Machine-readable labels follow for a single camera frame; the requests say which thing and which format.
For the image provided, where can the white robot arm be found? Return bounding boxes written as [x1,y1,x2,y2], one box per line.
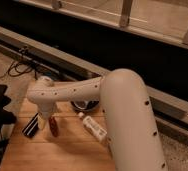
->
[27,69,168,171]

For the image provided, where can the black box with white stripes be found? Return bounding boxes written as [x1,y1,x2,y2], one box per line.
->
[22,114,39,138]

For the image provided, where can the black round plate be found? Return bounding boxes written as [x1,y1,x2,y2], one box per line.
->
[71,101,99,112]

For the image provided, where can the white paper cup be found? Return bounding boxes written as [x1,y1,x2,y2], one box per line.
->
[75,101,88,109]

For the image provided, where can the white tube with cap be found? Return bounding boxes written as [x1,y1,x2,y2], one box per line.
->
[78,112,107,144]

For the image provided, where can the black cables on floor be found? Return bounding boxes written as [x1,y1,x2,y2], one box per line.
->
[0,46,38,84]

